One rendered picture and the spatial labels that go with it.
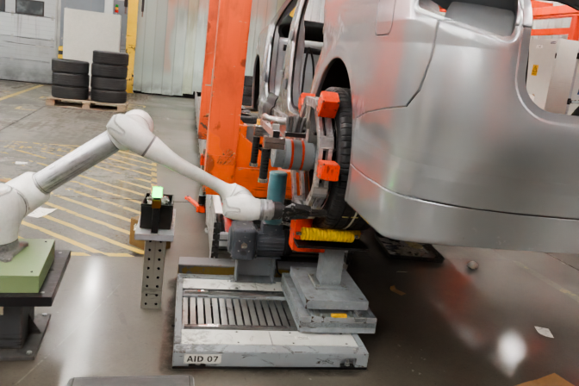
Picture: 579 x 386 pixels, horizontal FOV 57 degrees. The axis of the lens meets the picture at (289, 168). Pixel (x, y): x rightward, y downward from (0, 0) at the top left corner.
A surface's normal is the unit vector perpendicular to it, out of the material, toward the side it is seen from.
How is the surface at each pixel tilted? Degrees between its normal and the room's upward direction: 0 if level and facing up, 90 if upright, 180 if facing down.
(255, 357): 90
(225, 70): 90
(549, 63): 90
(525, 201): 109
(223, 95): 90
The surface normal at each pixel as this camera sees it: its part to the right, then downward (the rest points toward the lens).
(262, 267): 0.18, 0.21
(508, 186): -0.07, 0.48
